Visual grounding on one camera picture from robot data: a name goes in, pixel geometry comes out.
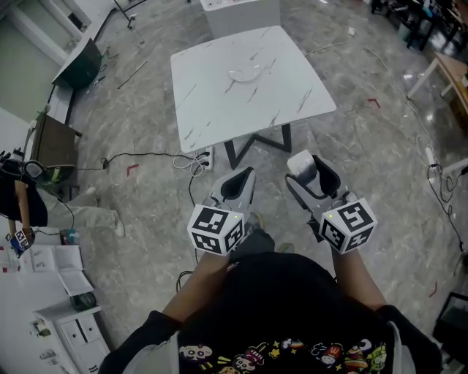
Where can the person's left forearm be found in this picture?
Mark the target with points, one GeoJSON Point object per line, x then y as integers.
{"type": "Point", "coordinates": [199, 285]}

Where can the black desk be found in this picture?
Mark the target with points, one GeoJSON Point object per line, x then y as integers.
{"type": "Point", "coordinates": [420, 18]}

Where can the person's shoe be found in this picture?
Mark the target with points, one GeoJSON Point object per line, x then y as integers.
{"type": "Point", "coordinates": [256, 220]}
{"type": "Point", "coordinates": [286, 248]}

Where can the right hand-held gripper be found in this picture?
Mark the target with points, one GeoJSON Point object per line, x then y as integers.
{"type": "Point", "coordinates": [347, 226]}

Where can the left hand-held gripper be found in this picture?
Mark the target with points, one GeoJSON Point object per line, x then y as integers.
{"type": "Point", "coordinates": [214, 228]}

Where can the brown wooden cabinet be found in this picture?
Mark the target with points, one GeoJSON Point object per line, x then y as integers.
{"type": "Point", "coordinates": [55, 146]}

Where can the thin black rod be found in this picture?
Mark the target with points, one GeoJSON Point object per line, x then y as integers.
{"type": "Point", "coordinates": [132, 75]}

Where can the black stand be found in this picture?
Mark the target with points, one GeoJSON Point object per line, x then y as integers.
{"type": "Point", "coordinates": [129, 14]}

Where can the white drawer cabinet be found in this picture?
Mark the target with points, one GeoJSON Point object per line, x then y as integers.
{"type": "Point", "coordinates": [73, 336]}

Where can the person's dark trouser leg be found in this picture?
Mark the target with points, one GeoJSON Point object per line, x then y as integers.
{"type": "Point", "coordinates": [256, 241]}

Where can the black table leg frame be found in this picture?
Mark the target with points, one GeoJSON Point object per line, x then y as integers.
{"type": "Point", "coordinates": [256, 146]}

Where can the light wooden table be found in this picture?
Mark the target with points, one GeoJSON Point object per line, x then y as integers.
{"type": "Point", "coordinates": [451, 73]}

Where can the dark green board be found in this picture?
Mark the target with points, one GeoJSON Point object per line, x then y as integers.
{"type": "Point", "coordinates": [82, 65]}

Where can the clear glass plate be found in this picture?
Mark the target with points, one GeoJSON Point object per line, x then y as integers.
{"type": "Point", "coordinates": [244, 73]}

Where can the open white cardboard box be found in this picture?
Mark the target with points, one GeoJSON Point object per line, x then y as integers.
{"type": "Point", "coordinates": [66, 266]}

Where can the white box cabinet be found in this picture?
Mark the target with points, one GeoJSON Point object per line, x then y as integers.
{"type": "Point", "coordinates": [241, 16]}

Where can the small silver-white item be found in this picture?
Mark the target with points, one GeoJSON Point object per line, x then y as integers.
{"type": "Point", "coordinates": [301, 166]}

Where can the white power strip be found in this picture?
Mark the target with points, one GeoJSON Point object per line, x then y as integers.
{"type": "Point", "coordinates": [430, 155]}
{"type": "Point", "coordinates": [207, 159]}

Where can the person's black printed shirt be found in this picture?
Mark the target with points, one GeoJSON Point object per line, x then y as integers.
{"type": "Point", "coordinates": [278, 314]}

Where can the white power adapter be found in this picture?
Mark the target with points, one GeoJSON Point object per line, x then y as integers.
{"type": "Point", "coordinates": [351, 31]}

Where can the person's right forearm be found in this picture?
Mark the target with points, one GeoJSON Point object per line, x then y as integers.
{"type": "Point", "coordinates": [356, 281]}

